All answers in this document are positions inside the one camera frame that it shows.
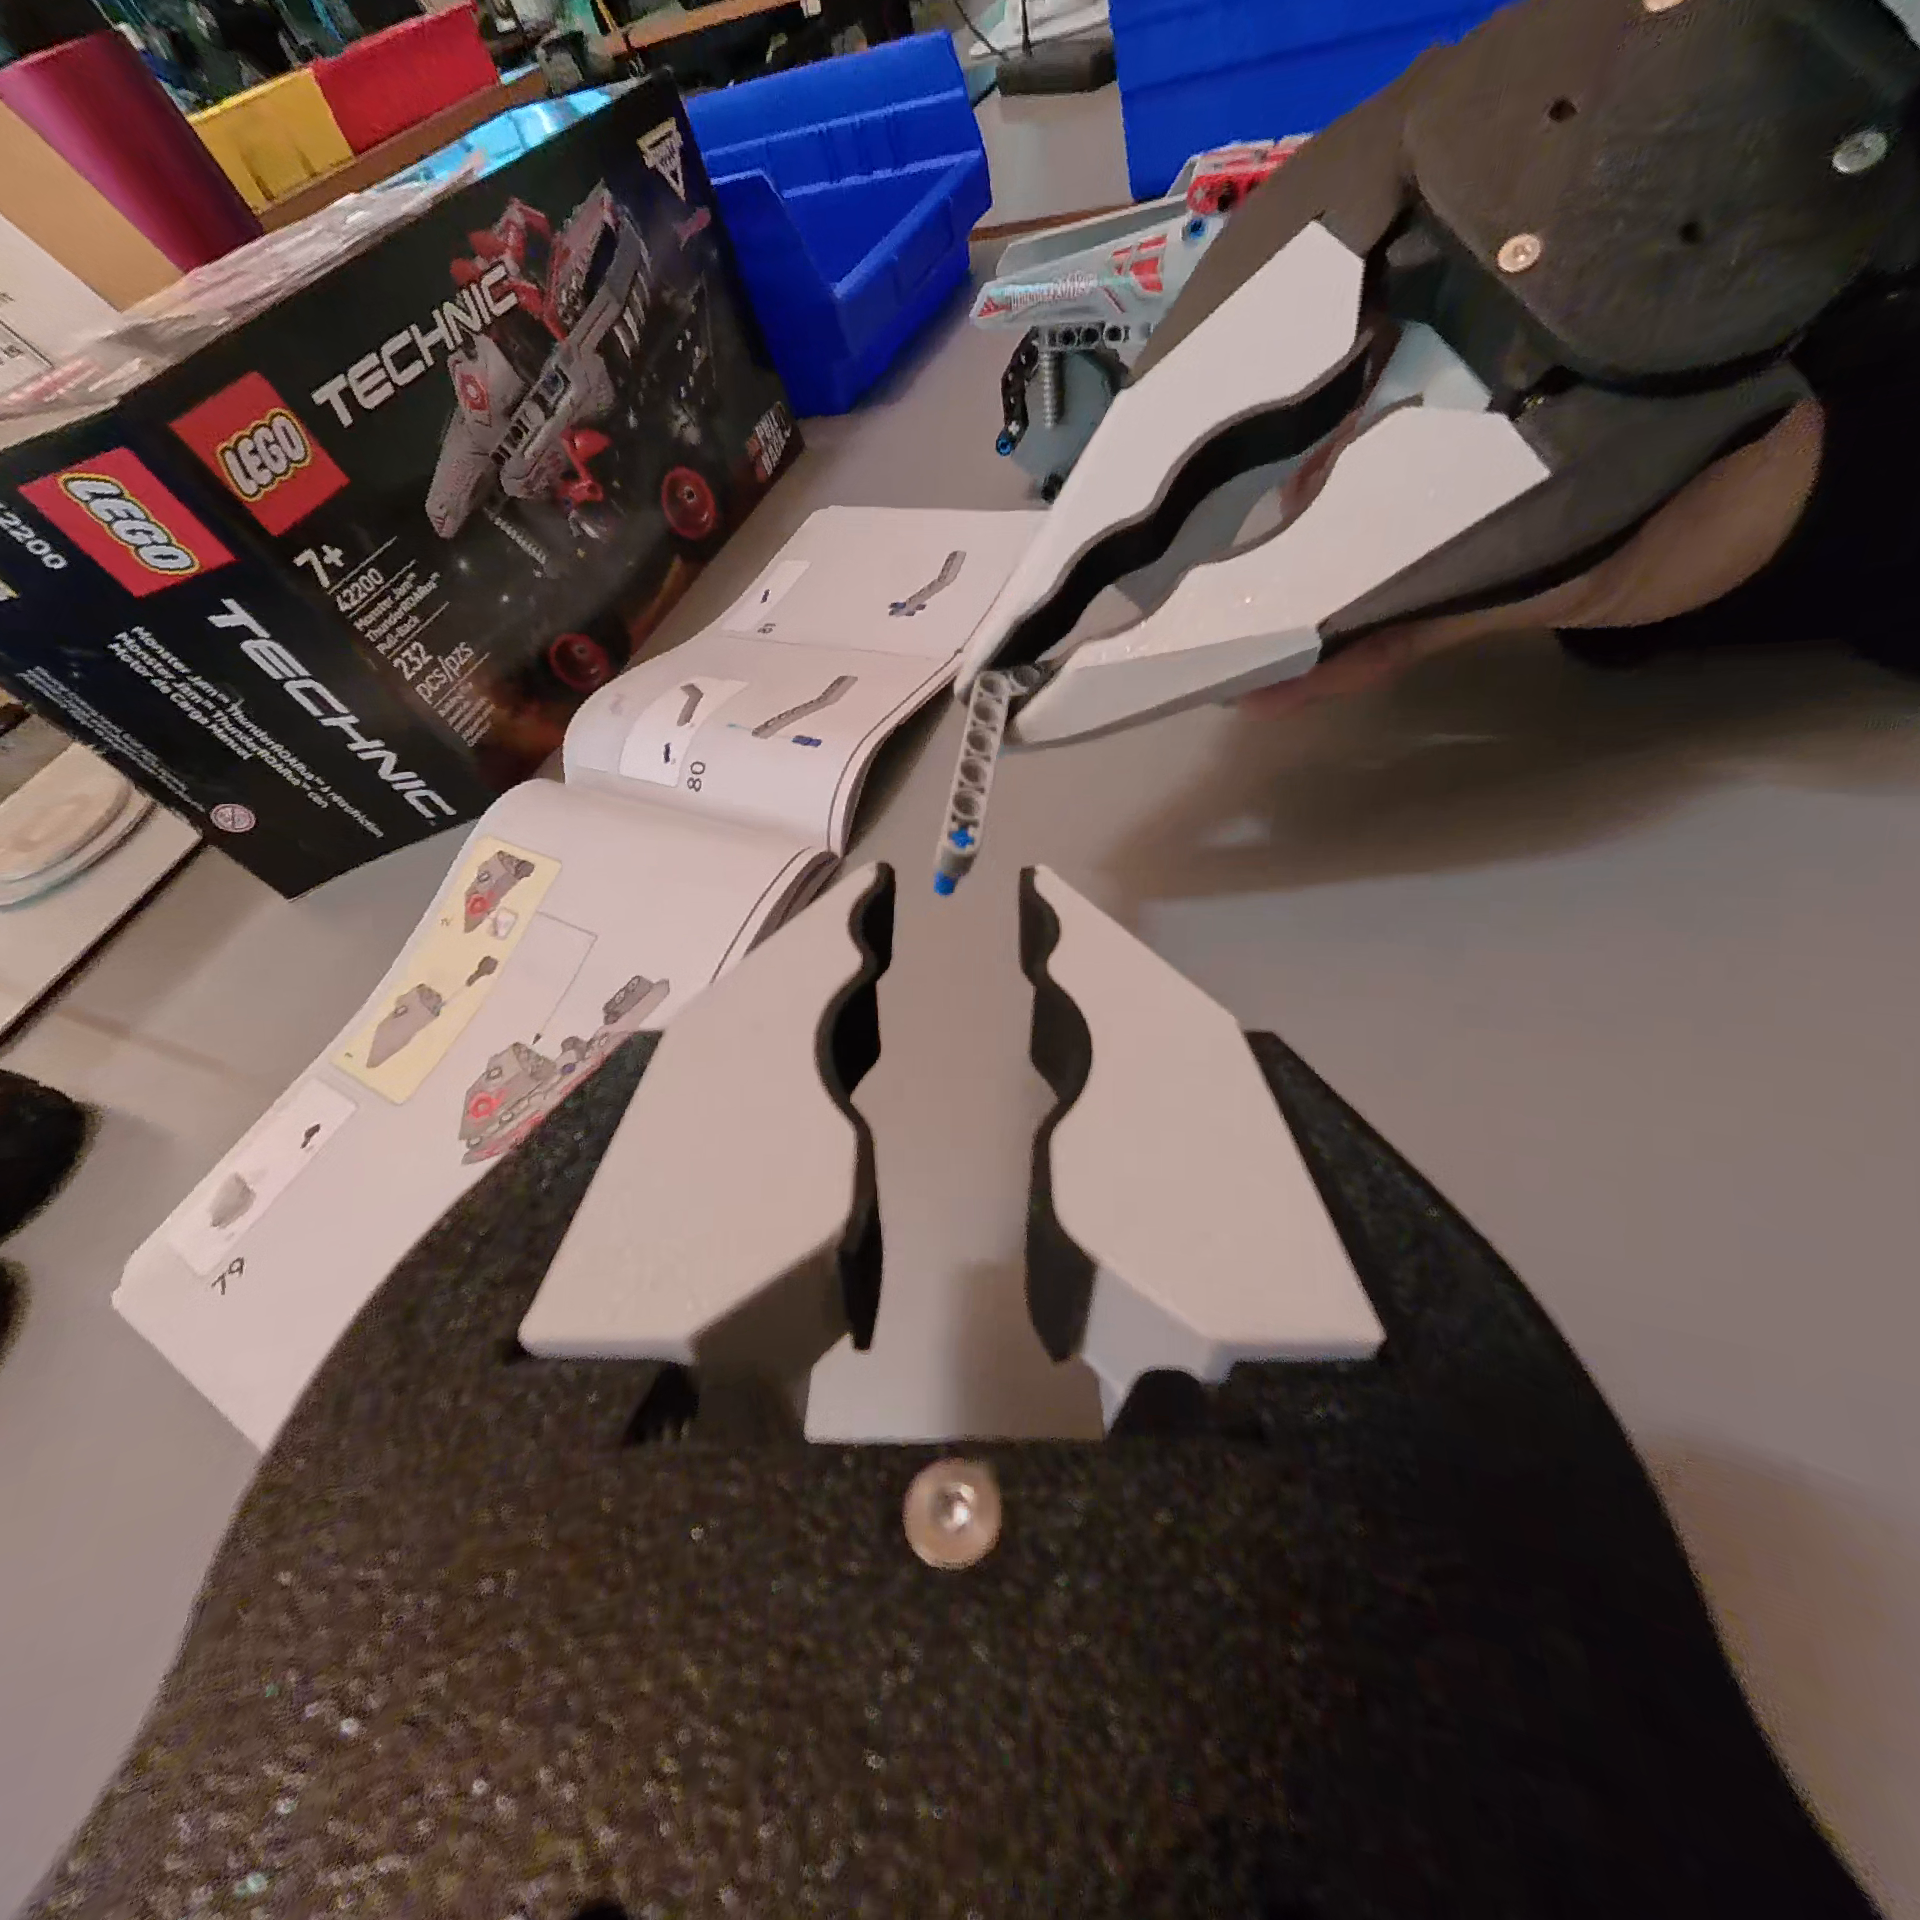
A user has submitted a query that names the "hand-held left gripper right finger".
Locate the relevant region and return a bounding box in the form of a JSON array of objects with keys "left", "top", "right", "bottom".
[{"left": 1018, "top": 862, "right": 1385, "bottom": 1375}]

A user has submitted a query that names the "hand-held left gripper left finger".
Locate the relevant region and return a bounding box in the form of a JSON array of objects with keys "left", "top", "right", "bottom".
[{"left": 516, "top": 862, "right": 898, "bottom": 1364}]

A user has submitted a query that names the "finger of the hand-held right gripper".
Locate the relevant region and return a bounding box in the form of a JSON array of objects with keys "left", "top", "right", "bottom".
[
  {"left": 1005, "top": 402, "right": 1552, "bottom": 748},
  {"left": 954, "top": 222, "right": 1376, "bottom": 702}
]

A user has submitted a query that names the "grey bent brick beam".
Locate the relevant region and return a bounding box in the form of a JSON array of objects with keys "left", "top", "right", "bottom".
[{"left": 931, "top": 667, "right": 1046, "bottom": 899}]

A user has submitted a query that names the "person's right hand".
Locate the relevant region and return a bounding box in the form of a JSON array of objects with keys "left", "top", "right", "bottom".
[{"left": 1229, "top": 427, "right": 1824, "bottom": 719}]

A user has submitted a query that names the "grey red toy vehicle model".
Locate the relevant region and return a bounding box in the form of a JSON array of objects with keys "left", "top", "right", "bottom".
[{"left": 968, "top": 135, "right": 1321, "bottom": 504}]

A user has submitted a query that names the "white instruction booklet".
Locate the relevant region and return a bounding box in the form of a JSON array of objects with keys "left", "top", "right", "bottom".
[{"left": 112, "top": 503, "right": 1051, "bottom": 1450}]

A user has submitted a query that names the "blue plastic storage bin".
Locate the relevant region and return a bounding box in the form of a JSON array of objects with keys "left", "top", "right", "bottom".
[
  {"left": 682, "top": 30, "right": 995, "bottom": 419},
  {"left": 1106, "top": 0, "right": 1518, "bottom": 160}
]

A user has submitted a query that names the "pale board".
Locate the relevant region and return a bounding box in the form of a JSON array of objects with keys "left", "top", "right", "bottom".
[{"left": 0, "top": 810, "right": 204, "bottom": 1038}]

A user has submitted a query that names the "black toy tire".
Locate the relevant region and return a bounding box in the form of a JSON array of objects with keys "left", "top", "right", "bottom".
[{"left": 0, "top": 1072, "right": 98, "bottom": 1239}]

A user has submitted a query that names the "white round disc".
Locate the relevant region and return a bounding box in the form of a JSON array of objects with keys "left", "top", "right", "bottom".
[{"left": 0, "top": 748, "right": 155, "bottom": 909}]

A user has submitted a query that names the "black toy set box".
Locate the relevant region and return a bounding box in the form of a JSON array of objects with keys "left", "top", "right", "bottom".
[{"left": 0, "top": 66, "right": 805, "bottom": 902}]

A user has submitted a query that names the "red plastic bin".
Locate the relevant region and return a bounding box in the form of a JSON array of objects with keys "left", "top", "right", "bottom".
[{"left": 306, "top": 6, "right": 500, "bottom": 152}]

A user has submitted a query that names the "yellow plastic bin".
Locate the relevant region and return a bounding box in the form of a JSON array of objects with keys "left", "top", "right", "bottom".
[{"left": 188, "top": 66, "right": 355, "bottom": 213}]

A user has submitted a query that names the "maroon container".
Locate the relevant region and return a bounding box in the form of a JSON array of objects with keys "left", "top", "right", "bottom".
[{"left": 0, "top": 30, "right": 266, "bottom": 272}]

